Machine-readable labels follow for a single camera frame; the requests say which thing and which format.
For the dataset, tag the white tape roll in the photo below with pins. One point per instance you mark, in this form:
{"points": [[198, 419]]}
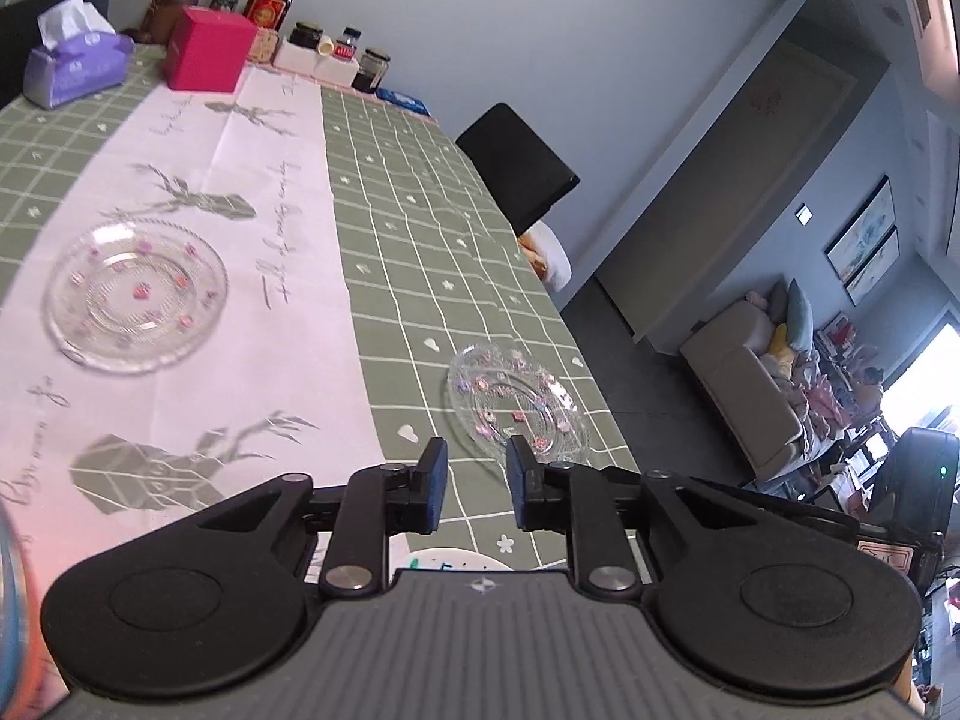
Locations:
{"points": [[328, 45]]}

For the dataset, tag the framed wall picture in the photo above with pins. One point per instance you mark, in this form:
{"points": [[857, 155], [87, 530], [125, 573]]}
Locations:
{"points": [[877, 270], [862, 229]]}

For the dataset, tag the small red-label bottle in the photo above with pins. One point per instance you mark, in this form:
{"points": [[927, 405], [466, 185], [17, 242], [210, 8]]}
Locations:
{"points": [[347, 45]]}

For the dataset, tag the clear glass plate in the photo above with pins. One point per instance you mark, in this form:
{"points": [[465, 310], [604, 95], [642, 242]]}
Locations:
{"points": [[135, 296], [495, 397]]}

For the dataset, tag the black chair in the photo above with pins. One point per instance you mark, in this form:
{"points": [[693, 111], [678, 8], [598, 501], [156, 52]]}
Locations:
{"points": [[517, 157], [22, 30]]}

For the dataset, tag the green checked tablecloth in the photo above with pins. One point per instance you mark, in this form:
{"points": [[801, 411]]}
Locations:
{"points": [[420, 240]]}

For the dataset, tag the white table runner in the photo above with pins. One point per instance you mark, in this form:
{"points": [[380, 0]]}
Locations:
{"points": [[262, 360]]}

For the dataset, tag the blue cushion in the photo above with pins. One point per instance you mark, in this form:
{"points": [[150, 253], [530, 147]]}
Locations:
{"points": [[799, 315]]}

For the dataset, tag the pink box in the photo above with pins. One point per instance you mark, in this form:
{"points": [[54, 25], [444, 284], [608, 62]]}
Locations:
{"points": [[206, 52]]}

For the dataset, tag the beige sofa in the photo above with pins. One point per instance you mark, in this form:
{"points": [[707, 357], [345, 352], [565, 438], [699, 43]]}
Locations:
{"points": [[742, 390]]}

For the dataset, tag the blue packet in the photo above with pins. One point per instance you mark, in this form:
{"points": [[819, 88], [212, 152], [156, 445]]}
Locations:
{"points": [[405, 100]]}

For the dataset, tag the white box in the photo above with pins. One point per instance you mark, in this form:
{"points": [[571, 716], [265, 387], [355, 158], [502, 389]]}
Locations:
{"points": [[296, 58], [337, 71]]}

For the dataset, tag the plain door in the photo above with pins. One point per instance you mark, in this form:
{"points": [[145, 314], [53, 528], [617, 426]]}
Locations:
{"points": [[750, 165]]}

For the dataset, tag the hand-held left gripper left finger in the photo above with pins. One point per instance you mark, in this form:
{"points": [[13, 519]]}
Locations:
{"points": [[437, 476]]}

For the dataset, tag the cream patterned box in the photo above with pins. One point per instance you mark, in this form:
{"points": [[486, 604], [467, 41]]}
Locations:
{"points": [[262, 45]]}

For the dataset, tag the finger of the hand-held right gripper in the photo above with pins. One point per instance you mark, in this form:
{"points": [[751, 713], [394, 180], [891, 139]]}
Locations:
{"points": [[810, 514]]}

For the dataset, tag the wall light switch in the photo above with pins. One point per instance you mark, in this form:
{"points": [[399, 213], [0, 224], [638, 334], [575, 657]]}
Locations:
{"points": [[803, 214]]}

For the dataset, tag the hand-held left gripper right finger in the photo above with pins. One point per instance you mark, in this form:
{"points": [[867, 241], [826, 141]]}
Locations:
{"points": [[517, 480]]}

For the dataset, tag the white fruit-print plate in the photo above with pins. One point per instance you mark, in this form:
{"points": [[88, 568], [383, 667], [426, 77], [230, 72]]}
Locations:
{"points": [[457, 562]]}

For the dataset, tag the purple tissue box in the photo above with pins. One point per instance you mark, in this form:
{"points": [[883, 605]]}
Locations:
{"points": [[75, 71]]}

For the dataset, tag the tall dark glass jar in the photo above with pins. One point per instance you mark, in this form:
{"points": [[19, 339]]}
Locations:
{"points": [[371, 71]]}

